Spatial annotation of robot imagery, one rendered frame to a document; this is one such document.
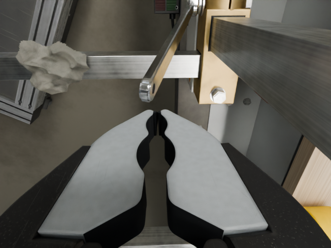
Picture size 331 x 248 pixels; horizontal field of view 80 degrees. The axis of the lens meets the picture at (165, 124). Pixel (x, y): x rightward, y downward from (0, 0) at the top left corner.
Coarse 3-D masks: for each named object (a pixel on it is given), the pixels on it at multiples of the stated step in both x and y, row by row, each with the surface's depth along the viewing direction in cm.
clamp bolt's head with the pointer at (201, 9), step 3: (186, 0) 23; (201, 0) 23; (204, 0) 22; (186, 3) 24; (201, 3) 23; (204, 3) 23; (201, 6) 23; (201, 9) 23; (198, 12) 24; (201, 12) 23; (201, 15) 24
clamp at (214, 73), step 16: (208, 0) 22; (224, 0) 21; (240, 0) 22; (208, 16) 22; (224, 16) 22; (240, 16) 22; (208, 32) 23; (208, 48) 24; (208, 64) 25; (224, 64) 25; (208, 80) 26; (224, 80) 26; (208, 96) 27
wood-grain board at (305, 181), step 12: (300, 144) 31; (312, 144) 29; (300, 156) 31; (312, 156) 29; (324, 156) 29; (300, 168) 31; (312, 168) 30; (324, 168) 30; (288, 180) 34; (300, 180) 32; (312, 180) 32; (324, 180) 32; (300, 192) 33; (312, 192) 33; (324, 192) 33; (312, 204) 35; (324, 204) 35
